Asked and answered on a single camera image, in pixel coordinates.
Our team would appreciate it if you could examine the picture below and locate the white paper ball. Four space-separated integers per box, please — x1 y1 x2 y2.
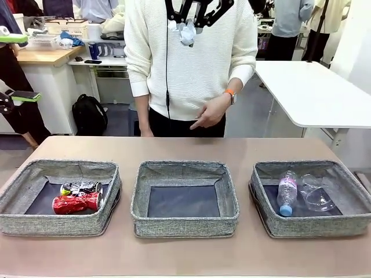
169 19 198 47

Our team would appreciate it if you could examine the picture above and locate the crushed black drink can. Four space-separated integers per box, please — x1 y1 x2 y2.
59 181 104 198

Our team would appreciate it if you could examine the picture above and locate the crushed red drink can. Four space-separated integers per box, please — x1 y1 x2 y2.
52 192 104 215

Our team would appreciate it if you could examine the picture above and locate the clear plastic bottle pink label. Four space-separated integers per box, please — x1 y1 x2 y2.
277 170 299 217

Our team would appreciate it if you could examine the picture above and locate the clear plastic cup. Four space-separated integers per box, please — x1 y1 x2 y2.
298 173 336 213

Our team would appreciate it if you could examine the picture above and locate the person's right forearm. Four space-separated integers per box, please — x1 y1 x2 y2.
133 94 150 131

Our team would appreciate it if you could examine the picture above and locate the person's left forearm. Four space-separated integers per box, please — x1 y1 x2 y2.
227 76 243 94

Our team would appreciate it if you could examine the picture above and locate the person's left hand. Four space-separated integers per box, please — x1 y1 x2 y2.
189 93 231 130

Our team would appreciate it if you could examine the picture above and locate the white bucket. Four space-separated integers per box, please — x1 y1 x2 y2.
13 13 26 33

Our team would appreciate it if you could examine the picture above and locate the clear plastic container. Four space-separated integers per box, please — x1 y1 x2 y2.
28 34 60 52

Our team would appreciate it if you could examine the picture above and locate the bystander in blue jacket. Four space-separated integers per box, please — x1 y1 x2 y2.
0 0 52 148

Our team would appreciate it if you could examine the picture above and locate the wooden top side table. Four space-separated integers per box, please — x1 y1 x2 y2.
16 45 87 136

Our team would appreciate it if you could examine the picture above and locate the white plastic crate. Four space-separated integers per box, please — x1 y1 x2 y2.
45 19 89 38

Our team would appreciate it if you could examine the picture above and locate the bystander in dark clothes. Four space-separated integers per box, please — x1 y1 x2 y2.
37 0 75 18

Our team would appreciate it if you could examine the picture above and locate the blue cloth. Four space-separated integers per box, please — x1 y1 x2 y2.
59 31 85 47

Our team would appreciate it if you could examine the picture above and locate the person in white sweater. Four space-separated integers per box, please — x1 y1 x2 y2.
123 0 259 138

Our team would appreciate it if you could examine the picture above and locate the cream fabric bag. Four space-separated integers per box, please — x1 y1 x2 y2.
100 13 126 34

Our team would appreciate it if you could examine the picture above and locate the black backpack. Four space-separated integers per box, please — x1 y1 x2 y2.
71 93 108 136

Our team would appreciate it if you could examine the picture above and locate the white paper roll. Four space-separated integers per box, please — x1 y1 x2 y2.
86 23 101 41

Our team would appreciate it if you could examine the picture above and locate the bystander in pale blue sweater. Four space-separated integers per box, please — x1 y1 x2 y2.
265 0 315 61

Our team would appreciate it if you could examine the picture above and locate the bystander in light blue shirt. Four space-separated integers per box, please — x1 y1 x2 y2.
72 0 119 24

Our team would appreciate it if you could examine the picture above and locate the white desk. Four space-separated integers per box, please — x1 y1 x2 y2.
67 56 131 104

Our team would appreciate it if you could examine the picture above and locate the orange wrist watch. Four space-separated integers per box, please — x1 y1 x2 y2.
224 89 237 105

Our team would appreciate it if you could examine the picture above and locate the black tripod pole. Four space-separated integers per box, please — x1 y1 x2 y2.
307 0 330 63

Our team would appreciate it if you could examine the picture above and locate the bystander in cream jacket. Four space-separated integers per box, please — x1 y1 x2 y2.
303 0 352 63

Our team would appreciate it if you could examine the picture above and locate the grey fabric basket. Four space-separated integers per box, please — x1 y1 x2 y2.
130 160 240 239
0 159 122 237
248 160 371 239

